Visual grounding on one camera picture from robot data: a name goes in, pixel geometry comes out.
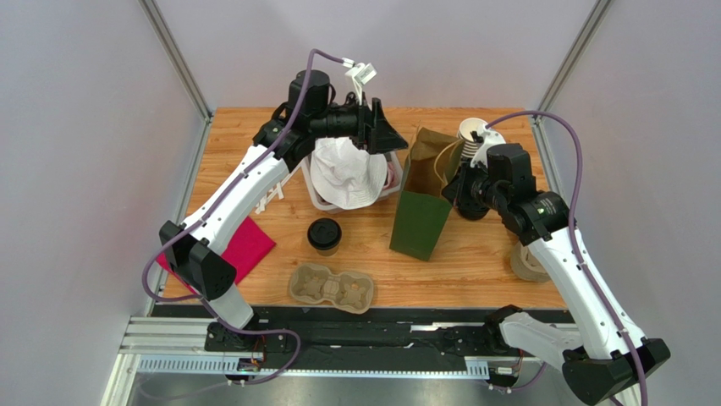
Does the beige cup carrier tray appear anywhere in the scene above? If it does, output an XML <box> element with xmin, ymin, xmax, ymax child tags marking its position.
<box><xmin>509</xmin><ymin>242</ymin><xmax>551</xmax><ymax>283</ymax></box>

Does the pink cloth in basket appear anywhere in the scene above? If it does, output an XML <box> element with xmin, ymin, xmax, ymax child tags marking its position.
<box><xmin>383</xmin><ymin>162</ymin><xmax>398</xmax><ymax>190</ymax></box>

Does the stack of black lids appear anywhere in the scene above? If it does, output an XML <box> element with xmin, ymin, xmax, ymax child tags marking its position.
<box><xmin>456</xmin><ymin>207</ymin><xmax>489</xmax><ymax>221</ymax></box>

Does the black cup lid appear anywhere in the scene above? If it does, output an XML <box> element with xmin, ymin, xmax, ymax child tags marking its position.
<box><xmin>306</xmin><ymin>217</ymin><xmax>342</xmax><ymax>248</ymax></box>

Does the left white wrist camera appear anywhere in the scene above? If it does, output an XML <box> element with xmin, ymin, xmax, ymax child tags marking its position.
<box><xmin>344</xmin><ymin>63</ymin><xmax>377</xmax><ymax>105</ymax></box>

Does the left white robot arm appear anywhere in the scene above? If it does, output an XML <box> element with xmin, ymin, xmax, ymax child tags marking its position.
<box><xmin>159</xmin><ymin>63</ymin><xmax>408</xmax><ymax>329</ymax></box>

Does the brown paper coffee cup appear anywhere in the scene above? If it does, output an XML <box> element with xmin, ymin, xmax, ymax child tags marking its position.
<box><xmin>314</xmin><ymin>244</ymin><xmax>338</xmax><ymax>256</ymax></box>

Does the stack of paper cups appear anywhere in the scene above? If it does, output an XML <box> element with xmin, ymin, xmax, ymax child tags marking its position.
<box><xmin>457</xmin><ymin>118</ymin><xmax>487</xmax><ymax>165</ymax></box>

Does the white bucket hat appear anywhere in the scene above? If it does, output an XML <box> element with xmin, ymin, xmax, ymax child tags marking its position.
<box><xmin>310</xmin><ymin>137</ymin><xmax>388</xmax><ymax>210</ymax></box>

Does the red cloth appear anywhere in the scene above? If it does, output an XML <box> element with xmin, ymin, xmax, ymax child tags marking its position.
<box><xmin>156</xmin><ymin>218</ymin><xmax>276</xmax><ymax>298</ymax></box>

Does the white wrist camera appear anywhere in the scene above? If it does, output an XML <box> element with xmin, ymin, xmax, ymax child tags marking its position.
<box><xmin>344</xmin><ymin>63</ymin><xmax>377</xmax><ymax>105</ymax></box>
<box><xmin>470</xmin><ymin>129</ymin><xmax>506</xmax><ymax>167</ymax></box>

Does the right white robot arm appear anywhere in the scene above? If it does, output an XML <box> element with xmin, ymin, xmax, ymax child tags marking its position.
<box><xmin>442</xmin><ymin>144</ymin><xmax>670</xmax><ymax>405</ymax></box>

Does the bundle of white straws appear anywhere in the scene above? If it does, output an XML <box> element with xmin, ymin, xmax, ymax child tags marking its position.
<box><xmin>255</xmin><ymin>173</ymin><xmax>294</xmax><ymax>214</ymax></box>

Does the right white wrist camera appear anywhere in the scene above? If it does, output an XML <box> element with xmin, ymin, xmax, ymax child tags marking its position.
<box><xmin>470</xmin><ymin>129</ymin><xmax>506</xmax><ymax>167</ymax></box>

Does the white plastic basket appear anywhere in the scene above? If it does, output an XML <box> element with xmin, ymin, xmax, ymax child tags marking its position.
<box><xmin>300</xmin><ymin>152</ymin><xmax>403</xmax><ymax>214</ymax></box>

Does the single beige cup carrier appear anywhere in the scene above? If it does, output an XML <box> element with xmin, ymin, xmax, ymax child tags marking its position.
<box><xmin>289</xmin><ymin>263</ymin><xmax>376</xmax><ymax>315</ymax></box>

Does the green paper bag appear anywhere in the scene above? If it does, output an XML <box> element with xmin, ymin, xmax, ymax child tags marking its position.
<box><xmin>389</xmin><ymin>128</ymin><xmax>463</xmax><ymax>261</ymax></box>

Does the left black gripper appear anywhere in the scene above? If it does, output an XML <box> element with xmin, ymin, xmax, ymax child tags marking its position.
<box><xmin>310</xmin><ymin>91</ymin><xmax>408</xmax><ymax>156</ymax></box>

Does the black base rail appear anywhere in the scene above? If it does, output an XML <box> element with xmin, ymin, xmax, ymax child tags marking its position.
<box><xmin>151</xmin><ymin>304</ymin><xmax>551</xmax><ymax>389</ymax></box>

